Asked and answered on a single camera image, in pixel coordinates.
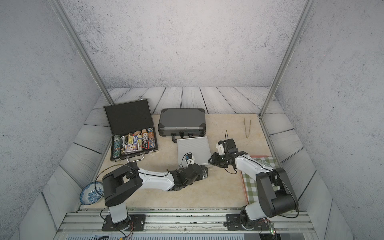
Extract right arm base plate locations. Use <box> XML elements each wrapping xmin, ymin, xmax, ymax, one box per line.
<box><xmin>223</xmin><ymin>214</ymin><xmax>270</xmax><ymax>232</ymax></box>

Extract wooden tongs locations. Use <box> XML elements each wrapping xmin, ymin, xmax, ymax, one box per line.
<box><xmin>243</xmin><ymin>118</ymin><xmax>252</xmax><ymax>139</ymax></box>

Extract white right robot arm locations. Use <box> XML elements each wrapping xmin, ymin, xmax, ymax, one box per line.
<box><xmin>208</xmin><ymin>139</ymin><xmax>299</xmax><ymax>225</ymax></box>

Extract silver trophy cup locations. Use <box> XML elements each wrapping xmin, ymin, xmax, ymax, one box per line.
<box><xmin>120</xmin><ymin>136</ymin><xmax>126</xmax><ymax>148</ymax></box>

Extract black poker case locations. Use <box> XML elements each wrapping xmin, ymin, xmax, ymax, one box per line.
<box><xmin>158</xmin><ymin>108</ymin><xmax>207</xmax><ymax>143</ymax></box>
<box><xmin>104</xmin><ymin>99</ymin><xmax>158</xmax><ymax>162</ymax></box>

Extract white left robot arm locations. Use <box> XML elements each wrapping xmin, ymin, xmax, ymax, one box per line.
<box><xmin>103</xmin><ymin>163</ymin><xmax>209</xmax><ymax>224</ymax></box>

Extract orange blue chip stack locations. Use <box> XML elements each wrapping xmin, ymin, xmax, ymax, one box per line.
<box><xmin>147</xmin><ymin>128</ymin><xmax>156</xmax><ymax>149</ymax></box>

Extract blue patterned bowl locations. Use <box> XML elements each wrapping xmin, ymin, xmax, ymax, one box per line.
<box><xmin>80</xmin><ymin>182</ymin><xmax>104</xmax><ymax>206</ymax></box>

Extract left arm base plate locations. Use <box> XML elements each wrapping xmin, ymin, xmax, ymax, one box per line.
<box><xmin>102</xmin><ymin>215</ymin><xmax>146</xmax><ymax>232</ymax></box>

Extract purple playing card box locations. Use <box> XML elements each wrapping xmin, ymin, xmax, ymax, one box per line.
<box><xmin>124</xmin><ymin>143</ymin><xmax>140</xmax><ymax>154</ymax></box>

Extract Texas Hold'em card box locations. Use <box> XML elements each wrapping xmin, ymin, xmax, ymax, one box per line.
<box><xmin>127</xmin><ymin>135</ymin><xmax>143</xmax><ymax>145</ymax></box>

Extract small silver poker case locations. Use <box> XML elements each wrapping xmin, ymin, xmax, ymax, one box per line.
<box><xmin>177</xmin><ymin>137</ymin><xmax>212</xmax><ymax>168</ymax></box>

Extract green all-in triangle button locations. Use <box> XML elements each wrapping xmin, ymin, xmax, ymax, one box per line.
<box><xmin>141</xmin><ymin>141</ymin><xmax>150</xmax><ymax>150</ymax></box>

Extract green checkered cloth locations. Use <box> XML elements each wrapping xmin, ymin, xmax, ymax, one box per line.
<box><xmin>242</xmin><ymin>155</ymin><xmax>280</xmax><ymax>204</ymax></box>

